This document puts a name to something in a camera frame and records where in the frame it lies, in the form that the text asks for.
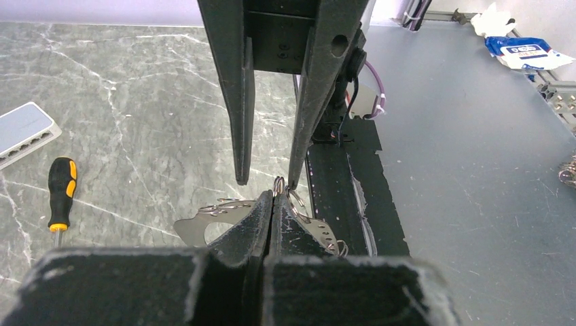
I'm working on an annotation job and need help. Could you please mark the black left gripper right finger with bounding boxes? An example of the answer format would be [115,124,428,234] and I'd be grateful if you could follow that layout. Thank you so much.
[261,194,459,325]

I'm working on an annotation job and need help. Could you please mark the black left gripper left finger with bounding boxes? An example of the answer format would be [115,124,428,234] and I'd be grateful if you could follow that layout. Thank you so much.
[3,191,273,325]

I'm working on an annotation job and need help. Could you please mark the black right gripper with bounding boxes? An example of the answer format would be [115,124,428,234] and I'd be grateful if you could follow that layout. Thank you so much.
[198,0,368,189]

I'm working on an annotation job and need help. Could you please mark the metal arc keyring plate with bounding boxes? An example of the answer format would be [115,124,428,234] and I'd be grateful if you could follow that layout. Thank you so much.
[173,176,348,257]

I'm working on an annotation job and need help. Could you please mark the yellow black screwdriver near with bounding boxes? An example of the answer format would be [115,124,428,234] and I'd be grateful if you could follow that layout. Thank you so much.
[48,156,77,248]

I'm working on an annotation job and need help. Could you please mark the crumpled white cloth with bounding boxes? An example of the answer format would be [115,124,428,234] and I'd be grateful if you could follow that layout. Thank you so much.
[470,2,517,38]

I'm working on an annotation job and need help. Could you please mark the white blue plastic packet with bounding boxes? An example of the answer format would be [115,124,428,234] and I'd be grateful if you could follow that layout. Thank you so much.
[484,37,575,71]

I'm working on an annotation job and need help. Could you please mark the clear plastic box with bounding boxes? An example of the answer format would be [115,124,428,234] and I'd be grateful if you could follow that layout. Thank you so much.
[1,102,62,170]

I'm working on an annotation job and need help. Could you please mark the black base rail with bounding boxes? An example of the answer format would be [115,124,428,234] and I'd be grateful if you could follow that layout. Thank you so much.
[292,71,411,258]

